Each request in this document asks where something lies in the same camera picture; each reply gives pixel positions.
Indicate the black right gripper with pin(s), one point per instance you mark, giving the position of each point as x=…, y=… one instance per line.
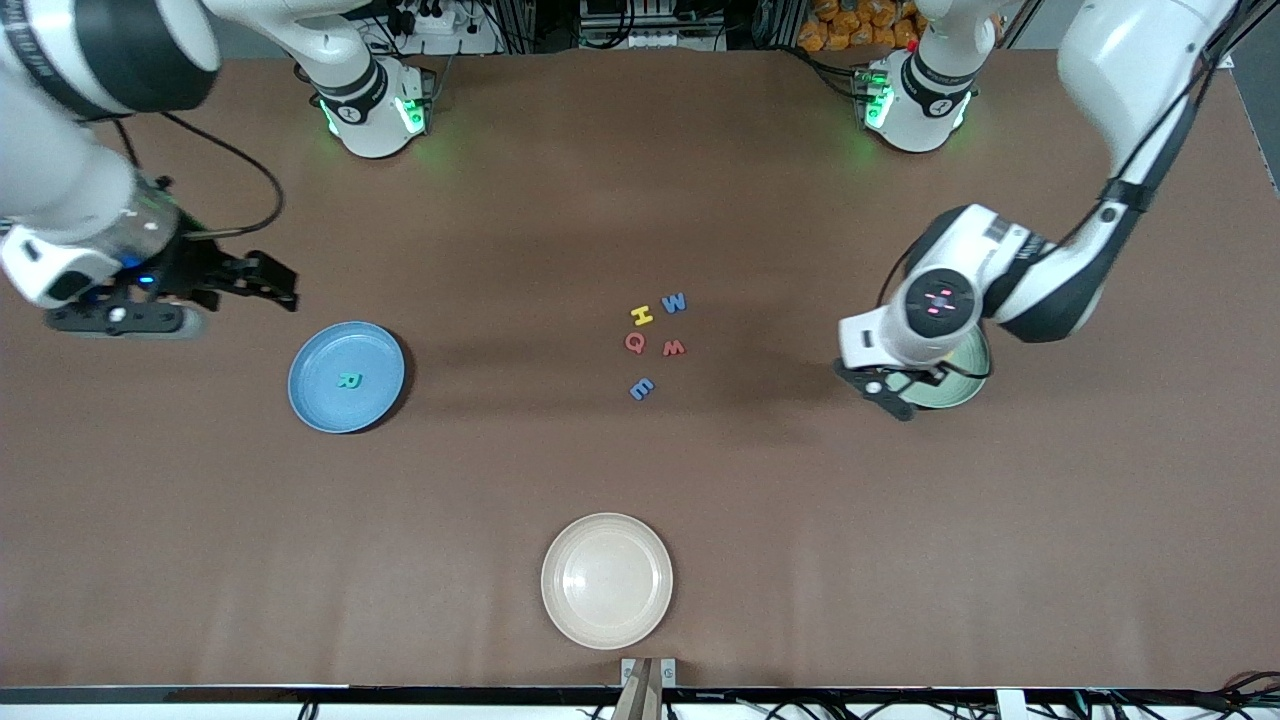
x=193, y=267

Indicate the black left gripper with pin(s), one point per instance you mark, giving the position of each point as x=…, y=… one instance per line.
x=924, y=376

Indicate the teal letter R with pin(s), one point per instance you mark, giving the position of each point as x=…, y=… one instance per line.
x=346, y=381

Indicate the yellow letter H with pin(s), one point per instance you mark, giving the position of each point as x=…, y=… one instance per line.
x=642, y=316

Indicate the red letter Q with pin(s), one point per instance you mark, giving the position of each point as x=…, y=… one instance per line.
x=628, y=343

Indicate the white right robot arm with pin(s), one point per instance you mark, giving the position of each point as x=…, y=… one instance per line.
x=60, y=190

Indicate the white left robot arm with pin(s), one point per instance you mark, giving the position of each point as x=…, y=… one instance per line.
x=1000, y=260

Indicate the green plate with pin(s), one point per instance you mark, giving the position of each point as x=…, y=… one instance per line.
x=960, y=390

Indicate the blue plate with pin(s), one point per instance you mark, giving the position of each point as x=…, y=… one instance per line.
x=345, y=410

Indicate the beige plate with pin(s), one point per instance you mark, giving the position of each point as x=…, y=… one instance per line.
x=607, y=580

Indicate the blue letter W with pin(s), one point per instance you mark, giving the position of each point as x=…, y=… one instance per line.
x=674, y=304

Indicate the blue letter E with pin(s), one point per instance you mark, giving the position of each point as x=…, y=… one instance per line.
x=640, y=390

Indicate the white power strip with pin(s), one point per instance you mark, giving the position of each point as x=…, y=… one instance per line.
x=440, y=25

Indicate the bag of orange items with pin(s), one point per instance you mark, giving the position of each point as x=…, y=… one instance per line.
x=850, y=25

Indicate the wooden stick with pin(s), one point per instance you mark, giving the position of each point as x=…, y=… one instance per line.
x=640, y=700

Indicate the aluminium frame post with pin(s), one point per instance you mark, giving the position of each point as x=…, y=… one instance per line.
x=520, y=25
x=775, y=25

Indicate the small metal bracket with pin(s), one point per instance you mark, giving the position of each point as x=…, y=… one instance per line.
x=628, y=670

